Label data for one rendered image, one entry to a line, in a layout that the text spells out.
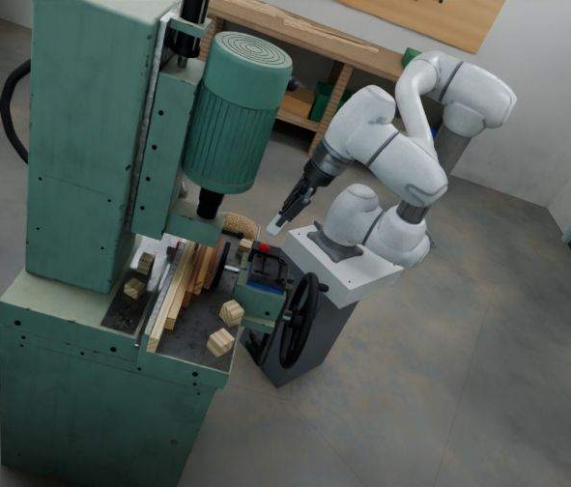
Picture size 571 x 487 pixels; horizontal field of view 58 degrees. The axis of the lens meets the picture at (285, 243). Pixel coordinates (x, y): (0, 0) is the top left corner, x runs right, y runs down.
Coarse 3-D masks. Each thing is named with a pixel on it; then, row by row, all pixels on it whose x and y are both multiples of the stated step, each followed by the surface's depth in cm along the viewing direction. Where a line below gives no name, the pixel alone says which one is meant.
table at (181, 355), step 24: (240, 240) 155; (216, 264) 143; (216, 288) 136; (192, 312) 127; (216, 312) 129; (168, 336) 119; (192, 336) 121; (144, 360) 116; (168, 360) 115; (192, 360) 116; (216, 360) 118; (216, 384) 119
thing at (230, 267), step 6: (228, 246) 135; (222, 252) 134; (228, 252) 134; (222, 258) 131; (222, 264) 130; (228, 264) 135; (234, 264) 136; (216, 270) 138; (222, 270) 131; (228, 270) 136; (234, 270) 135; (216, 276) 133; (216, 282) 134
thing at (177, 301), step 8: (192, 248) 139; (192, 256) 141; (184, 272) 131; (184, 280) 128; (184, 288) 126; (176, 296) 124; (176, 304) 122; (176, 312) 120; (168, 320) 119; (168, 328) 120
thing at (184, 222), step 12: (180, 204) 130; (192, 204) 132; (180, 216) 127; (192, 216) 128; (216, 216) 131; (168, 228) 129; (180, 228) 129; (192, 228) 129; (204, 228) 129; (216, 228) 128; (192, 240) 131; (204, 240) 131; (216, 240) 130
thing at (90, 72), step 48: (48, 0) 92; (96, 0) 92; (144, 0) 101; (48, 48) 97; (96, 48) 96; (144, 48) 96; (48, 96) 103; (96, 96) 102; (144, 96) 103; (48, 144) 109; (96, 144) 108; (48, 192) 116; (96, 192) 115; (48, 240) 125; (96, 240) 124; (96, 288) 133
